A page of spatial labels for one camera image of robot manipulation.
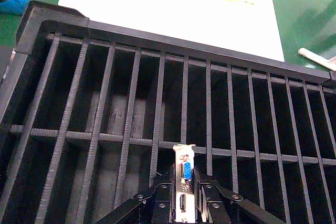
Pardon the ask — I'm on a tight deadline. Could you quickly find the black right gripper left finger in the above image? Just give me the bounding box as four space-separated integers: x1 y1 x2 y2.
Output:
94 180 175 224

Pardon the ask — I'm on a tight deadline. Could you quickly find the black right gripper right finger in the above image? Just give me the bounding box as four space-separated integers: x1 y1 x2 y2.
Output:
193 168 287 224

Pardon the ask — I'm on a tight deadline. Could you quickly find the black graphics card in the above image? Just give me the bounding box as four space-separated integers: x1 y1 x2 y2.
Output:
172 144 197 224

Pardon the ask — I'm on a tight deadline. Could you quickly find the black slotted plastic container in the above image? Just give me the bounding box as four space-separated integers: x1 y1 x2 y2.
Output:
0 0 336 224

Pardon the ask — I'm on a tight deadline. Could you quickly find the white metal table leg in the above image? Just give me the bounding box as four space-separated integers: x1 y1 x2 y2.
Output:
298 47 336 70

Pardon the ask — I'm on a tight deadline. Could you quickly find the blue shoe cover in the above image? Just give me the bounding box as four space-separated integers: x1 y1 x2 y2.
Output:
0 0 31 16

